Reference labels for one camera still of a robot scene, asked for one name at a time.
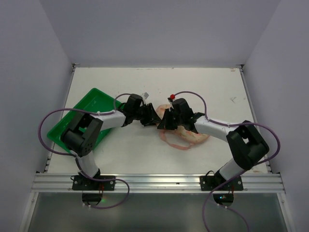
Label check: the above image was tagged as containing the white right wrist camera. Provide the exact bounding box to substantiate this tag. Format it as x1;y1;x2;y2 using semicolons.
168;94;176;102

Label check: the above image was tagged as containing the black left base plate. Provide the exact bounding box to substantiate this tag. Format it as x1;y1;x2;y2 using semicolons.
70;174;115;191

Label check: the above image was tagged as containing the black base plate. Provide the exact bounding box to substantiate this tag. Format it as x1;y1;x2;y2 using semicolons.
199;175;244;191
70;174;115;191

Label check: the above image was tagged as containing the green plastic tray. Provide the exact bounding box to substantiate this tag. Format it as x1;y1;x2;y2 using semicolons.
47;88;122;157

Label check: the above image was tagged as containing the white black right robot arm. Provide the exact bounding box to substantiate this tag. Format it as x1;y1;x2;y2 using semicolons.
156;98;269;181

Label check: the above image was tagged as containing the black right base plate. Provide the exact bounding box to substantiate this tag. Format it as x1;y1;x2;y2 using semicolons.
199;175;244;191

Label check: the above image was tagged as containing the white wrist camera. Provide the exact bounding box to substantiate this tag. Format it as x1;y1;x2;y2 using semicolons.
168;94;176;102
141;92;149;99

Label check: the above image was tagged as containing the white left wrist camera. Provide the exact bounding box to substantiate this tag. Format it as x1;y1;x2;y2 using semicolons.
141;92;149;99

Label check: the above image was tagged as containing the aluminium front rail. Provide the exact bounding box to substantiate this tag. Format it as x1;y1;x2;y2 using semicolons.
30;173;285;193

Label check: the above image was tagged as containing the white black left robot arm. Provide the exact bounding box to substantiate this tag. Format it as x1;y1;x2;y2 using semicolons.
60;94;161;180

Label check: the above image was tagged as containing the floral pink laundry bag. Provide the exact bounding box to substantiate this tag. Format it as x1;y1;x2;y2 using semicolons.
155;103;210;151

